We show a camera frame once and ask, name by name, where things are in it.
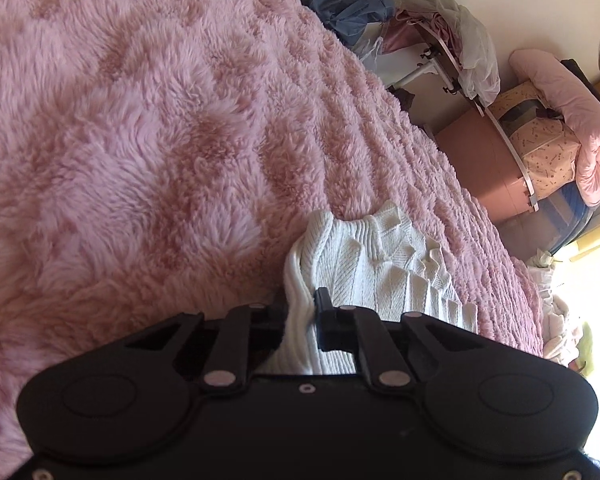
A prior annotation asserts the white cable knit sweater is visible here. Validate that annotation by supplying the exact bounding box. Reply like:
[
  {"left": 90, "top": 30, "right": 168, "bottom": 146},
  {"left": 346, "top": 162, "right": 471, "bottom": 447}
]
[{"left": 260, "top": 202, "right": 478, "bottom": 375}]

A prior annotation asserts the pink plastic storage bin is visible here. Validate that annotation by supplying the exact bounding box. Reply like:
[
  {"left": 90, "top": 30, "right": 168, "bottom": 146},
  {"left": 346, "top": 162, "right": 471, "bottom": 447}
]
[{"left": 436, "top": 108, "right": 532, "bottom": 224}]

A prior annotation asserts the white bedding pile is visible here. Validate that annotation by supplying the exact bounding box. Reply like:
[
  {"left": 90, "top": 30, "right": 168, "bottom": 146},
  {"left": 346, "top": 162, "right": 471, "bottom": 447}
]
[{"left": 527, "top": 252, "right": 600, "bottom": 379}]

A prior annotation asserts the blue storage container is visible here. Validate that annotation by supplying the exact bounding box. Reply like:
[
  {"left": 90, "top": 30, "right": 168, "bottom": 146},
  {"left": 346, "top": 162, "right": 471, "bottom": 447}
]
[{"left": 532, "top": 182, "right": 596, "bottom": 254}]

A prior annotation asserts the pink fluffy bed blanket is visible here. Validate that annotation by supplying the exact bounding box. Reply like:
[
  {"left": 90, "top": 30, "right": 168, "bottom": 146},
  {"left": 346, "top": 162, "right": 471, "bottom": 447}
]
[{"left": 0, "top": 0, "right": 543, "bottom": 479}]

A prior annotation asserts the beige patterned storage bag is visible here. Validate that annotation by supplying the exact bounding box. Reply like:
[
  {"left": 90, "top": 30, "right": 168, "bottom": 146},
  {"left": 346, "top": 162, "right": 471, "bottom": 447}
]
[{"left": 489, "top": 80, "right": 581, "bottom": 200}]

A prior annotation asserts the clear plastic bag pile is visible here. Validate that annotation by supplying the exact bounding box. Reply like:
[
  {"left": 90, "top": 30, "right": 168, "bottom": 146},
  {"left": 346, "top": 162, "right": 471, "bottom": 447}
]
[{"left": 396, "top": 0, "right": 501, "bottom": 106}]

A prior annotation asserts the dusty pink cloth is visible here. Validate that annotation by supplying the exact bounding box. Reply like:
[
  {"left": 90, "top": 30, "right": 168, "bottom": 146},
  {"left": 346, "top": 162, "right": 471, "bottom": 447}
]
[{"left": 382, "top": 9, "right": 457, "bottom": 53}]

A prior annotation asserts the pink quilted duvet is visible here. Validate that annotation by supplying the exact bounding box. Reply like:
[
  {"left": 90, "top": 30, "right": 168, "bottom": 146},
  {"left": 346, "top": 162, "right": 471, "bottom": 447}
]
[{"left": 509, "top": 49, "right": 600, "bottom": 208}]

